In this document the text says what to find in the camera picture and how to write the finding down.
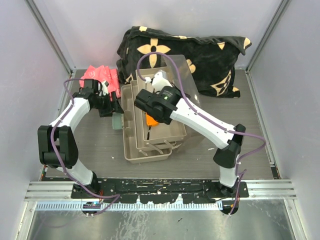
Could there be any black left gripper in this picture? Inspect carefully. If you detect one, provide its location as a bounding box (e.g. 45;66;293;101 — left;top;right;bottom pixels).
93;91;123;118

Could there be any orange tape measure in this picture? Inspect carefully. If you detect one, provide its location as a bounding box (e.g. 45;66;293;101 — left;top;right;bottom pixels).
145;113;160;127

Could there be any beige plastic tool box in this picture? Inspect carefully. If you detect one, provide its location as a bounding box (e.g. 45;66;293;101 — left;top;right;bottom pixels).
111;54;201;165

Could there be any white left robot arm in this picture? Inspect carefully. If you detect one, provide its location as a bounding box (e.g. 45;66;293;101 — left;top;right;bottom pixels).
37;79;124;198

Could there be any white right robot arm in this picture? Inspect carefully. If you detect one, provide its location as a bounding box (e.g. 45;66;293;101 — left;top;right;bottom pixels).
134;86;246;197

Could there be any pink printed plastic bag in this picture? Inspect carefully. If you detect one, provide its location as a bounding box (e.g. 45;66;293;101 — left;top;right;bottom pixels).
79;65;121;98

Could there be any black floral plush blanket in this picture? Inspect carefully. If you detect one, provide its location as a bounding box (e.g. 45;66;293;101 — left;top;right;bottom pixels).
116;26;252;98

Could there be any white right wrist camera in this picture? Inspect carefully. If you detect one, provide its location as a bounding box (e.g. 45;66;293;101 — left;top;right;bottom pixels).
144;70;174;93

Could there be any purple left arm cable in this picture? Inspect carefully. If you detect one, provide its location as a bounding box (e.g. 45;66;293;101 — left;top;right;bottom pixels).
51;78;121;216

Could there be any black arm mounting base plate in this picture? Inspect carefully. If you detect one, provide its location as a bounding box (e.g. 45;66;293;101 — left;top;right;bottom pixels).
71;177;250;205

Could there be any aluminium frame rail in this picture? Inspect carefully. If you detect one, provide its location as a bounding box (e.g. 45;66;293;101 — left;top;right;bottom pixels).
24;180;297;213

